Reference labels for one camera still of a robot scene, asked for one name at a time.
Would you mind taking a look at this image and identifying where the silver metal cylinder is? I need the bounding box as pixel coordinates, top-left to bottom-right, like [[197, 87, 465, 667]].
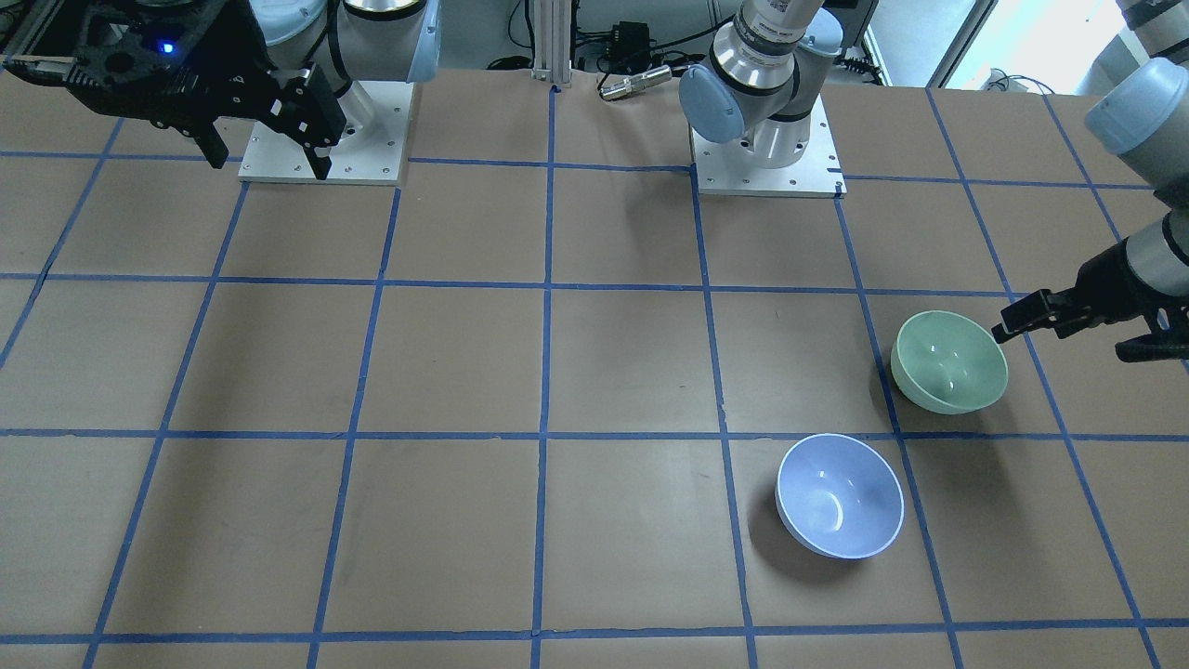
[[597, 65, 673, 102]]

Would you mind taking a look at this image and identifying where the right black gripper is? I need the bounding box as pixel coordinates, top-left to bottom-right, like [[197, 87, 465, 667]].
[[6, 1, 346, 181]]

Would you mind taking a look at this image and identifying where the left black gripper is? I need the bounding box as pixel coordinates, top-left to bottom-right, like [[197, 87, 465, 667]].
[[990, 236, 1188, 362]]

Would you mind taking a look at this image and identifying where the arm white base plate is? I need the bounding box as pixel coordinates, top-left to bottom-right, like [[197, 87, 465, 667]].
[[688, 97, 848, 198], [238, 80, 413, 187]]

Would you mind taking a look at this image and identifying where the green bowl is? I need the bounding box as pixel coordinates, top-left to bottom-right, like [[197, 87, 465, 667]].
[[889, 310, 1009, 415]]

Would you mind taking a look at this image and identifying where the aluminium frame post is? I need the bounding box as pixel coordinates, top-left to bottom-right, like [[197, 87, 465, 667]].
[[529, 0, 574, 91]]

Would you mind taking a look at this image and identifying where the blue bowl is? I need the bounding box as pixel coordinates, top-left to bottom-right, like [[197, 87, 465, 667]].
[[774, 433, 906, 560]]

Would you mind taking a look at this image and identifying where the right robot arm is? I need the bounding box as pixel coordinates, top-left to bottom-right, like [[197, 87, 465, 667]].
[[4, 1, 440, 185]]

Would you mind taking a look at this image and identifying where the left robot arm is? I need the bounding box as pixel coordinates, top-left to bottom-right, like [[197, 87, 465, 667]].
[[679, 1, 1188, 361]]

